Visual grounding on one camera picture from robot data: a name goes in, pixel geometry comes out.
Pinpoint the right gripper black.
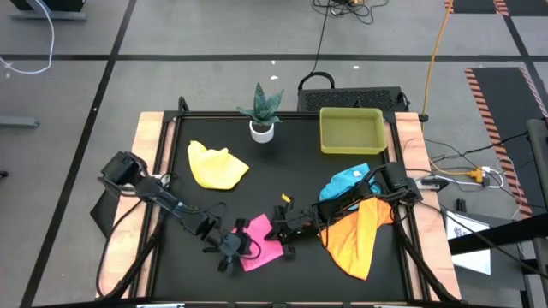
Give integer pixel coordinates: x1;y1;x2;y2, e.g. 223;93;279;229
264;204;324;261

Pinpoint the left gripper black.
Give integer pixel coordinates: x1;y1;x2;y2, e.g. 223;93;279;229
204;217;258;274

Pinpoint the pink microfiber towel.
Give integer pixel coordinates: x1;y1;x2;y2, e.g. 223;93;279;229
230;213;286;273

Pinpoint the blue microfiber towel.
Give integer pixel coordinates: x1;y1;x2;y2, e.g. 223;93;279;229
319;162;383;202

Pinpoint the yellow-green plastic bin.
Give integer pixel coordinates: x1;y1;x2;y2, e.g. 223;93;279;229
319;106;389;156

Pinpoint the orange microfiber towel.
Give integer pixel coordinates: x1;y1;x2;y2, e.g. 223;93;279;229
319;196;395;281

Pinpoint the yellow microfiber towel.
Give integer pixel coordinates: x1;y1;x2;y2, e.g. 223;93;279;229
187;139;250;191

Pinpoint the white plant pot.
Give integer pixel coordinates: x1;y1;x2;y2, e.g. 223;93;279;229
249;119;276;145

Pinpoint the green snake plant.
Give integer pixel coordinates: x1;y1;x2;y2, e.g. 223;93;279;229
235;82;285;127

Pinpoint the wooden table side board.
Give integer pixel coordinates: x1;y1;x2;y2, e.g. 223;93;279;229
96;111;176;300
393;111;462;300

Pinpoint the black perforated computer case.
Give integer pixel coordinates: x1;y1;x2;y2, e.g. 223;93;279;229
297;71;411;114

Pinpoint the white paper sheet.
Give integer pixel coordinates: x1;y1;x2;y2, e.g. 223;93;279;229
444;210;492;276

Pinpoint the orange plug connector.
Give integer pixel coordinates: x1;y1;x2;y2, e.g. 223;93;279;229
453;168;487;181

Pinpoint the black flat beam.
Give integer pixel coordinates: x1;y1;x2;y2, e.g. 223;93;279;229
447;212;548;257

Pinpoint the grey floor bar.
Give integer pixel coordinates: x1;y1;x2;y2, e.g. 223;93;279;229
0;115;40;129

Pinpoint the black hazard-striped floor mat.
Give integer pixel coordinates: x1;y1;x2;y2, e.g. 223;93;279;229
443;0;548;17
464;66;548;220

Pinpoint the grey padded pole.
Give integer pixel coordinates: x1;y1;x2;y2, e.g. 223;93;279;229
525;118;548;279

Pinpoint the grey desk foot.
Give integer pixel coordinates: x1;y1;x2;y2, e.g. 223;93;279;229
8;0;89;22

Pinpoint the black aluminium table frame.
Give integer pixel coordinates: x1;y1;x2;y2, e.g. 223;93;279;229
128;109;433;308

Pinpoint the long black floor cable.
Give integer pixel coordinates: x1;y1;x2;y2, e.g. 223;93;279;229
310;0;333;74

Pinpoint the tangled black cable bundle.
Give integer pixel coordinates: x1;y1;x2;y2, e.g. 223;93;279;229
312;0;390;26

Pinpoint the thin black floor cable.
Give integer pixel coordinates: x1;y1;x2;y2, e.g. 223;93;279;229
423;130;530;162

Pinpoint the orange extension cable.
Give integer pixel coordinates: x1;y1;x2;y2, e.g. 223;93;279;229
420;0;455;123

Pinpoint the white floor cable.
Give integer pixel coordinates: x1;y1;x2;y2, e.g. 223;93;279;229
0;0;56;76

